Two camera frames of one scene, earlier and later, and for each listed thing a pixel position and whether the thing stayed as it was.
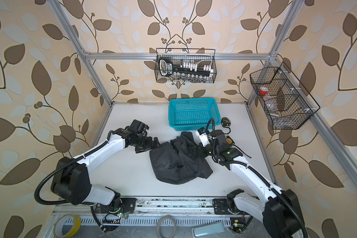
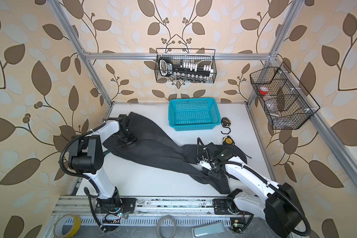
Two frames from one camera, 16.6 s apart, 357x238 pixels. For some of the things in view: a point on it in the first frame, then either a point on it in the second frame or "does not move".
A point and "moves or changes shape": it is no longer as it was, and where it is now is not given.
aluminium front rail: [84, 205] does not move
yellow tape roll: [59, 224] does not move
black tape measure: [225, 121] does not move
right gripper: [197, 148] → [216, 175]
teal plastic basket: [192, 114] does not move
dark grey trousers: [175, 162] moves or changes shape
